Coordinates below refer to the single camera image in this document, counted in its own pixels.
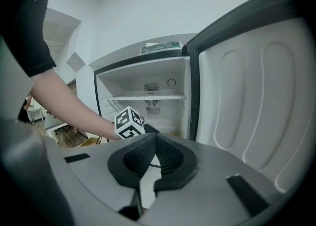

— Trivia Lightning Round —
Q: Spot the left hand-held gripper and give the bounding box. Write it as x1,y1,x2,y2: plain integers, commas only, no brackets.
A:
114,106,160,140

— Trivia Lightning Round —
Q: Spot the person's black shirt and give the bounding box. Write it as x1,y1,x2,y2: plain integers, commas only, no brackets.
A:
4,0,58,78

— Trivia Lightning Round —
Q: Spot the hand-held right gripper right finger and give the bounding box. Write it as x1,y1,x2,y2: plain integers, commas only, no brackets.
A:
154,133,199,191

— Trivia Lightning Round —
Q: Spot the green plastic packet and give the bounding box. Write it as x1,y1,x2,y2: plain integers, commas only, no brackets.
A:
140,41,184,55

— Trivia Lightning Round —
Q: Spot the person's left forearm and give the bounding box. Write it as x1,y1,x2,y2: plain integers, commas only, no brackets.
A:
29,67,119,140

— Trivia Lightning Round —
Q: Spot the black and white refrigerator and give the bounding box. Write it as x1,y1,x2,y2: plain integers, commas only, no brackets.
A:
93,0,316,196

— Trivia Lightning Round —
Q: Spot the grey table with white legs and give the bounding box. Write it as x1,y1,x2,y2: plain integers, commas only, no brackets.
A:
45,114,87,138

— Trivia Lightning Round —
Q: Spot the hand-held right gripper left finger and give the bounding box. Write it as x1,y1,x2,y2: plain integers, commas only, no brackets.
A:
108,133,158,189

